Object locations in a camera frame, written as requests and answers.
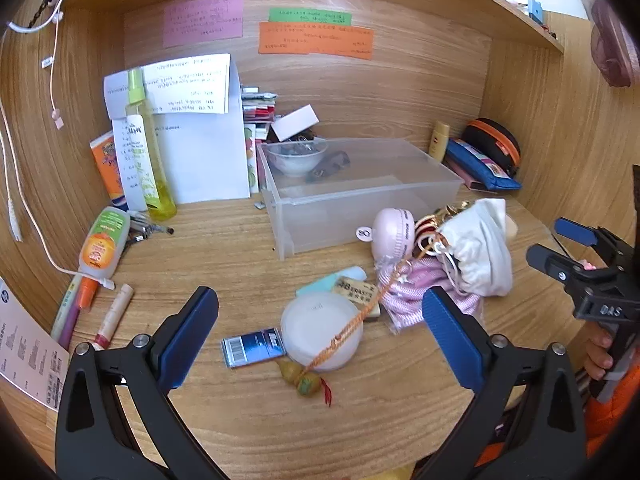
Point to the orange-capped purple pen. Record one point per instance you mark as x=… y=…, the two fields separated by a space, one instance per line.
x=86 y=292

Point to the white ceramic bowl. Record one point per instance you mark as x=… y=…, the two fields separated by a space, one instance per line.
x=295 y=162

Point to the wooden desktop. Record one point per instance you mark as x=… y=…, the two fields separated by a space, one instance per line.
x=225 y=240

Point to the orange paper note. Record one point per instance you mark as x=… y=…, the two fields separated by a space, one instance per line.
x=315 y=40

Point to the green paper note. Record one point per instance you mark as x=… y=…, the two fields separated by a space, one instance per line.
x=310 y=16

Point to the white cardboard box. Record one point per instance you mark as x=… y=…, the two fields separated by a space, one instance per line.
x=295 y=122

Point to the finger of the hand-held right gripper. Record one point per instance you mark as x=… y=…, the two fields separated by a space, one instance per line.
x=545 y=257
x=575 y=230

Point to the person's right forearm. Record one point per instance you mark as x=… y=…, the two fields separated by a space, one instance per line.
x=612 y=420

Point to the pink paper note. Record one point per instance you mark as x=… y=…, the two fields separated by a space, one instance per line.
x=202 y=20

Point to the printed wooden block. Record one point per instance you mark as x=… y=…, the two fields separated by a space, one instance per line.
x=355 y=292

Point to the small yellow bottle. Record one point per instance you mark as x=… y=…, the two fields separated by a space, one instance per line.
x=439 y=142

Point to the curled white printed paper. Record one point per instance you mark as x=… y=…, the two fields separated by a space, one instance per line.
x=195 y=85

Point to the teal highlighter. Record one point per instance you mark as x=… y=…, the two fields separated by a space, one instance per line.
x=325 y=282

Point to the person's right hand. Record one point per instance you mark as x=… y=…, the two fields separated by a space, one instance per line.
x=597 y=357

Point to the white printed receipt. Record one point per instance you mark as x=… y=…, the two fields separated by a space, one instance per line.
x=27 y=350

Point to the blue pencil case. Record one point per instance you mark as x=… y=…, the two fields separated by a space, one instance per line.
x=480 y=165

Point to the long white printed paper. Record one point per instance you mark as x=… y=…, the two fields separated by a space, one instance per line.
x=125 y=170

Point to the fruit printed sheet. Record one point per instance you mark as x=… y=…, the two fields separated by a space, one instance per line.
x=250 y=160

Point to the stack of colourful packets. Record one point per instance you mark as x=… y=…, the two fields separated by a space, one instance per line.
x=257 y=107

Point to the small blue box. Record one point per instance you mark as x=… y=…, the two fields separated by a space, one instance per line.
x=535 y=10

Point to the clear plastic storage bin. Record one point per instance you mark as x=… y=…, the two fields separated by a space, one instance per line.
x=350 y=220

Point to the plain white paper sheet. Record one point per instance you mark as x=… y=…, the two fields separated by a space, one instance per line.
x=205 y=160

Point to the pink round portable fan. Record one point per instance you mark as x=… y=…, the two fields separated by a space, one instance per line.
x=392 y=235

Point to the orange sunscreen tube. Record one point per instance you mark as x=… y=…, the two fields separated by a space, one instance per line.
x=105 y=165

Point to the pink wallet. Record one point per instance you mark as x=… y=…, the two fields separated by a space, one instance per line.
x=465 y=177

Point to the blue card box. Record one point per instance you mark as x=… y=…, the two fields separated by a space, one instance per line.
x=252 y=347

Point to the dark sunglasses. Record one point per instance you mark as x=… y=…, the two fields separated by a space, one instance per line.
x=330 y=162

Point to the yellow-green pen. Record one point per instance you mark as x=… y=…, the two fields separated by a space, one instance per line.
x=62 y=310

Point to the pink lip balm tube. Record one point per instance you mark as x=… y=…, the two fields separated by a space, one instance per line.
x=114 y=315

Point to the yellow-green spray bottle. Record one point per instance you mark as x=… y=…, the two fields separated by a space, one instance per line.
x=150 y=180

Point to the white round jar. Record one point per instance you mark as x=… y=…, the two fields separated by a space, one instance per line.
x=315 y=325

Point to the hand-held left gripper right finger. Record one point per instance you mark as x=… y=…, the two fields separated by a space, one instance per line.
x=450 y=340

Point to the bunch of keys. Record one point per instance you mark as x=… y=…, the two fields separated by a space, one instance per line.
x=145 y=230

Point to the sanitizer bottle with orange label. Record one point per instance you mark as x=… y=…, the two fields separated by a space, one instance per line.
x=102 y=245

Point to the black case with orange zip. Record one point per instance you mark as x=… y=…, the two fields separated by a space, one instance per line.
x=495 y=137

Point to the pile of metal clips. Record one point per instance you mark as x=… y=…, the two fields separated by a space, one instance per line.
x=300 y=148

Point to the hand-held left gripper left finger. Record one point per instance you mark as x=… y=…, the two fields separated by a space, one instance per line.
x=192 y=330

